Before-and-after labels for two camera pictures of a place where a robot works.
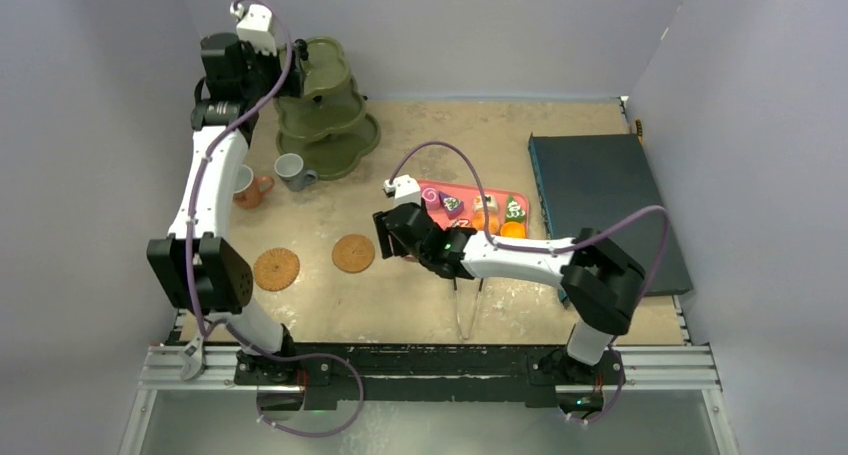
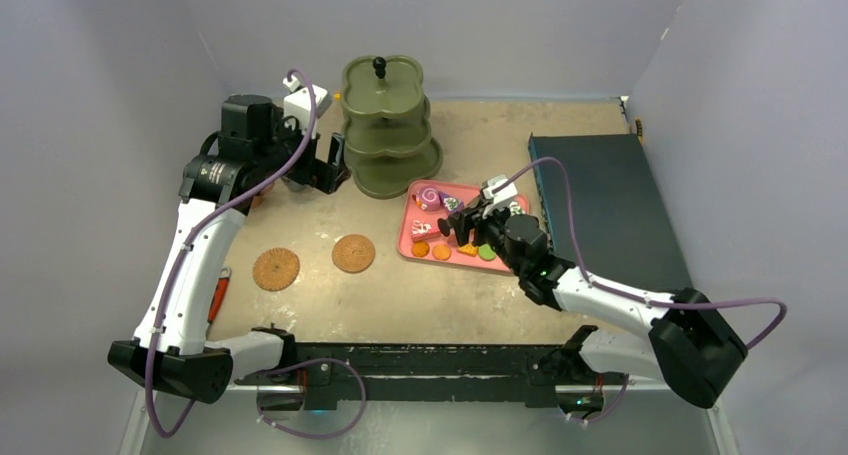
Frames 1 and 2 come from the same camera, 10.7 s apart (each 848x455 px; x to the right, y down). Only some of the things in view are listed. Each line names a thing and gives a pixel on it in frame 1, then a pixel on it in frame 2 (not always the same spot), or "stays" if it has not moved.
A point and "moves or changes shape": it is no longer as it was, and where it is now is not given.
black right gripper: (385, 234) → (470, 215)
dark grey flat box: (588, 181) stays
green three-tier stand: (327, 125) moves or changes shape
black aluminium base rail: (437, 374) stays
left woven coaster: (276, 268) stays
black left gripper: (292, 84) → (324, 175)
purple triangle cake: (452, 206) stays
